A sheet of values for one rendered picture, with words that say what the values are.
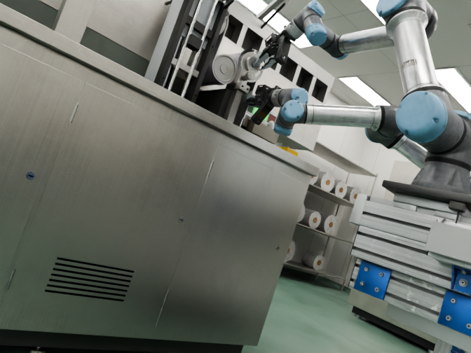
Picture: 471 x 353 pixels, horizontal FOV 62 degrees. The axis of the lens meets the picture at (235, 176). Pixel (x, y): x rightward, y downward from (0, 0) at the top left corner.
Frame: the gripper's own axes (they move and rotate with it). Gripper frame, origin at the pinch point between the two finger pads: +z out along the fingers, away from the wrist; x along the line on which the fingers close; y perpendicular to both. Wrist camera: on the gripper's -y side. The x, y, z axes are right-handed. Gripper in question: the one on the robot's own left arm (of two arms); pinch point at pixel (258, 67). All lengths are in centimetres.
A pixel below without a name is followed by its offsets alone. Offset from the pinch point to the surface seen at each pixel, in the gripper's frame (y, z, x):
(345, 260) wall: 91, 234, -448
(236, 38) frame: 44.4, 14.4, -7.4
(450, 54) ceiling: 161, -50, -264
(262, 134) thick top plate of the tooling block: -19.5, 17.1, -14.2
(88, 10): -3, 17, 71
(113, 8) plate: 26, 27, 57
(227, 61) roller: 0.4, 5.8, 13.7
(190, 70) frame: -19.9, 6.5, 34.5
